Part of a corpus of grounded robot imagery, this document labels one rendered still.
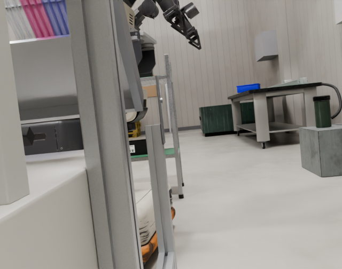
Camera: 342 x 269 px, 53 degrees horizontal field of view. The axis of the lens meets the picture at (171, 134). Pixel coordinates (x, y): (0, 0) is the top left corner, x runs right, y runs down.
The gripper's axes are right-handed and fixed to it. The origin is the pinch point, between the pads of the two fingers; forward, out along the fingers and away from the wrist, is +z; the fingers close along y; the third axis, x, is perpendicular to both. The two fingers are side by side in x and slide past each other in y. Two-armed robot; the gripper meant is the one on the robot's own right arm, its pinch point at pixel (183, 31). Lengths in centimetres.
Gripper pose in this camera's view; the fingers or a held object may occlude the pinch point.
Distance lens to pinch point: 148.0
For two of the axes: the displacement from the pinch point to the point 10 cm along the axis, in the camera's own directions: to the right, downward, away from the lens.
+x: -8.3, 5.2, 2.0
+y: 1.9, -0.7, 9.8
